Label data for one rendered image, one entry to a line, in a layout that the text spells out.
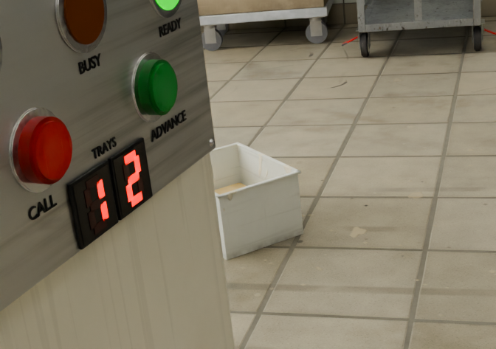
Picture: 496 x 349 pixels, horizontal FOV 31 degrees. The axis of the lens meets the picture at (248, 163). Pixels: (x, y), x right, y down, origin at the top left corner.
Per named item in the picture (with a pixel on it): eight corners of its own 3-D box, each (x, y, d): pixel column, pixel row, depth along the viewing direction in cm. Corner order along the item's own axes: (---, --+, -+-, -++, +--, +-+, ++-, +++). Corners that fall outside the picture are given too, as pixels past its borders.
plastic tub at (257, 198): (170, 222, 225) (161, 163, 220) (244, 198, 235) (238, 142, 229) (225, 262, 200) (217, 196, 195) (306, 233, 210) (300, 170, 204)
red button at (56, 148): (10, 192, 39) (-3, 128, 38) (51, 168, 41) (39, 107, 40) (40, 195, 38) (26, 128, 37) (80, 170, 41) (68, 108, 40)
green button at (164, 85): (129, 122, 47) (121, 67, 46) (157, 105, 50) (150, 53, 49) (155, 122, 47) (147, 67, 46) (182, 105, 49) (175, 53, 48)
